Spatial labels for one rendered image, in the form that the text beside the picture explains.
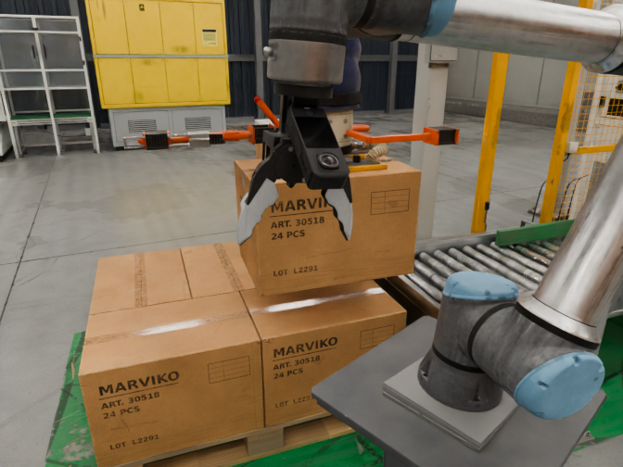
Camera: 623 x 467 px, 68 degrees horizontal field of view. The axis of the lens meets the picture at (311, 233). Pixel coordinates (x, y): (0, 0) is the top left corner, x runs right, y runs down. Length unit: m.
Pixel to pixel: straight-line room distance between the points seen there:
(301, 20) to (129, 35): 8.25
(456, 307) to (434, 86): 2.19
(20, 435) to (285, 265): 1.40
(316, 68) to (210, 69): 8.42
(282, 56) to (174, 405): 1.45
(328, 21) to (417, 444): 0.82
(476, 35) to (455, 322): 0.56
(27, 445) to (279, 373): 1.11
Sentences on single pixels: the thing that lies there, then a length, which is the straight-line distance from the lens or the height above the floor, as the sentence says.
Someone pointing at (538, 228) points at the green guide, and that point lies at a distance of 2.80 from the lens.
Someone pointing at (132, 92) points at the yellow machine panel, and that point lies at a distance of 8.76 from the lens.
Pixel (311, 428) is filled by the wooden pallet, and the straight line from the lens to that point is 2.13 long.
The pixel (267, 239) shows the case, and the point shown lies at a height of 0.92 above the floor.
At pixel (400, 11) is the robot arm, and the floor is 1.53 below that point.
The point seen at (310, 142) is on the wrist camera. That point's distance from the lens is 0.52.
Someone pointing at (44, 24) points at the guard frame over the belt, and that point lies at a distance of 8.71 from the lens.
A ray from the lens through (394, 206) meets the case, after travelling 1.68.
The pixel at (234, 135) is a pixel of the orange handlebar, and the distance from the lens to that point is 1.61.
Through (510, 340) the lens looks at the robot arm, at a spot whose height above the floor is 1.01.
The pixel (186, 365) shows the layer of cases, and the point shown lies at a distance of 1.71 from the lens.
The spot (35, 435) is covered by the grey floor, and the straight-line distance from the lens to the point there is 2.43.
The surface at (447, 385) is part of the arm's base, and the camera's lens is 1.10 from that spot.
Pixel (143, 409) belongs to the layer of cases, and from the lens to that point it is 1.80.
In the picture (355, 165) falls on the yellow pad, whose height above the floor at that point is 1.14.
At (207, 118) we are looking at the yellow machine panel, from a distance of 9.02.
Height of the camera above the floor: 1.48
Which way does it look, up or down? 20 degrees down
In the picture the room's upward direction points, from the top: straight up
